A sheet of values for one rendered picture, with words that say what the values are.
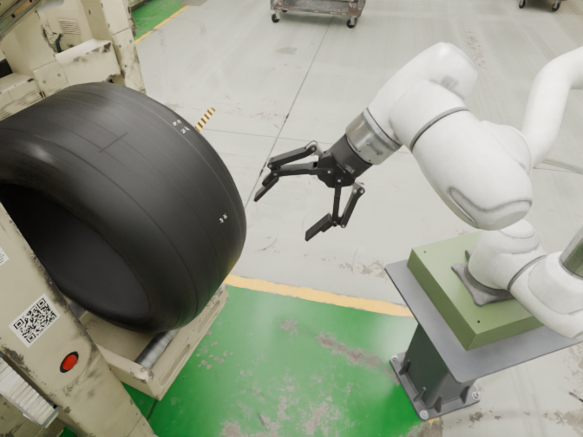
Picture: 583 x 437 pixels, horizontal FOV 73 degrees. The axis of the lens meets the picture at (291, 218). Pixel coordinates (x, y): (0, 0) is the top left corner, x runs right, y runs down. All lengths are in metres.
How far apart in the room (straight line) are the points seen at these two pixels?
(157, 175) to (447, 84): 0.51
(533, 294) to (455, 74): 0.82
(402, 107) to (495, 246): 0.78
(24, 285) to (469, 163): 0.74
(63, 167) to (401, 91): 0.57
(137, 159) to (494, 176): 0.59
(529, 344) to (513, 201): 1.05
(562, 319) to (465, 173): 0.79
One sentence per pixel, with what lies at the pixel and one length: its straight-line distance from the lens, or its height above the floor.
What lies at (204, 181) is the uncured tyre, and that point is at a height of 1.35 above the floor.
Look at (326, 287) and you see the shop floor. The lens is 2.32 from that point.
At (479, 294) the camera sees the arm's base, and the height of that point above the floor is 0.78.
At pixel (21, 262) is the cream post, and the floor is 1.34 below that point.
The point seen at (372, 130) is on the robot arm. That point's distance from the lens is 0.66.
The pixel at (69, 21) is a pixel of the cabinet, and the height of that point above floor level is 0.43.
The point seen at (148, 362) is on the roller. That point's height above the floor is 0.91.
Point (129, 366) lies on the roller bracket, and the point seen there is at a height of 0.95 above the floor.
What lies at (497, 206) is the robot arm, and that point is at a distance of 0.57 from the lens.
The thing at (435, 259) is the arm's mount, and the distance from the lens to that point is 1.54.
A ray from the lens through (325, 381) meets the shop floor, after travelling 2.03.
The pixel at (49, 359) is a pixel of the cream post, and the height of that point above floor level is 1.11.
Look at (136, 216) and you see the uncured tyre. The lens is 0.75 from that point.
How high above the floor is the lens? 1.85
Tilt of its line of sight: 43 degrees down
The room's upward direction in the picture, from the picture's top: straight up
